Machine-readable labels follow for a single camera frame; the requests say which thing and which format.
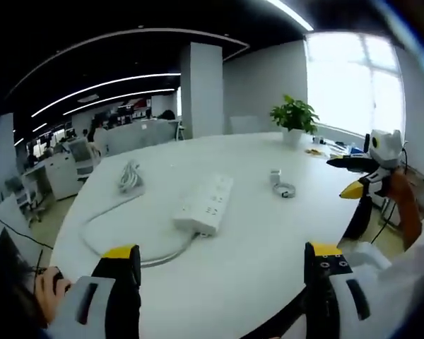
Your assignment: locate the white coiled charger cable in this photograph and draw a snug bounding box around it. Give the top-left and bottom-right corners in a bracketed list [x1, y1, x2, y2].
[272, 181, 298, 199]

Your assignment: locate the grey office partition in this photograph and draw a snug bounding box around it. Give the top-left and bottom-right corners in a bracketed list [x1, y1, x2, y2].
[105, 118, 180, 155]

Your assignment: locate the white round desk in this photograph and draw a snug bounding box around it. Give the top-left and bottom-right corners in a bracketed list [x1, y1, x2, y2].
[50, 131, 377, 339]

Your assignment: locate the black tapered object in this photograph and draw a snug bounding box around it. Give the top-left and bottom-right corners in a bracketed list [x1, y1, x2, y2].
[341, 195, 375, 242]

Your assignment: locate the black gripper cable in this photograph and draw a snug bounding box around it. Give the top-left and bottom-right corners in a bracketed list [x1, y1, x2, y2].
[370, 140, 409, 245]

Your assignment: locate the white office cabinet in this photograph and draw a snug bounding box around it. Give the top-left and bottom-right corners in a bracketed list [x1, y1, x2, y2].
[42, 138, 102, 201]

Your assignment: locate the wide ceiling light panel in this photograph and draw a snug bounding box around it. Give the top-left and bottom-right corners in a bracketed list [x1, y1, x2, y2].
[264, 0, 314, 32]

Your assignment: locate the person's head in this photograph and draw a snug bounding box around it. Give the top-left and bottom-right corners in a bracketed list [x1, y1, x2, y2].
[0, 225, 73, 331]

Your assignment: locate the white power strip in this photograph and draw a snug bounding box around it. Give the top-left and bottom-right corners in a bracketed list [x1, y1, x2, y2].
[172, 172, 235, 237]

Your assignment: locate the large bright window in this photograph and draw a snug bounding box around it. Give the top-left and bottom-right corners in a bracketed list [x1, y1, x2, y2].
[305, 30, 406, 139]

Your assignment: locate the potted green plant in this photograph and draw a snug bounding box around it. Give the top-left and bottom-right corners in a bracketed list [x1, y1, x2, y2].
[269, 93, 321, 145]

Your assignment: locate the thin black cable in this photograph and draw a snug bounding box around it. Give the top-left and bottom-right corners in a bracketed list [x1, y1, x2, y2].
[0, 210, 54, 250]

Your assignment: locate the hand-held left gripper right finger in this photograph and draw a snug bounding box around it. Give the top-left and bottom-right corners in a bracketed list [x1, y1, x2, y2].
[303, 241, 387, 339]

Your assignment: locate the long ceiling light strip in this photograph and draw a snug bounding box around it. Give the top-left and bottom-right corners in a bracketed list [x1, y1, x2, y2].
[30, 72, 182, 118]
[62, 88, 178, 117]

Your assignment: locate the grey office chair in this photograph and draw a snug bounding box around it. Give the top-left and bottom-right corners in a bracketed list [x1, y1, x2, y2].
[16, 185, 47, 225]

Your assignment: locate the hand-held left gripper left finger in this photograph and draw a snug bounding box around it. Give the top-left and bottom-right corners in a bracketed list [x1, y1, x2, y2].
[47, 243, 143, 339]

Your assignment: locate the white power strip cable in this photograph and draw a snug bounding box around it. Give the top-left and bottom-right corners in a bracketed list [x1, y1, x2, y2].
[78, 159, 199, 268]

